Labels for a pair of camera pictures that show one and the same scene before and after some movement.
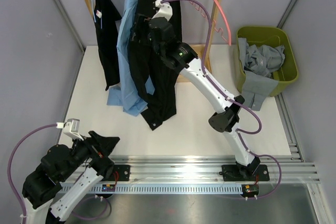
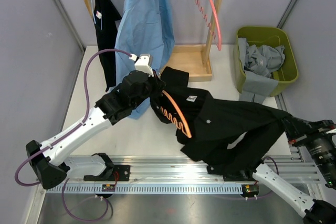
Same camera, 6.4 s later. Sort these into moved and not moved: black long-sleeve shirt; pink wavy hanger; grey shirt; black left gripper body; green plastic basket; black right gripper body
Moved: pink wavy hanger; black long-sleeve shirt; black left gripper body; black right gripper body
Not moved: grey shirt; green plastic basket
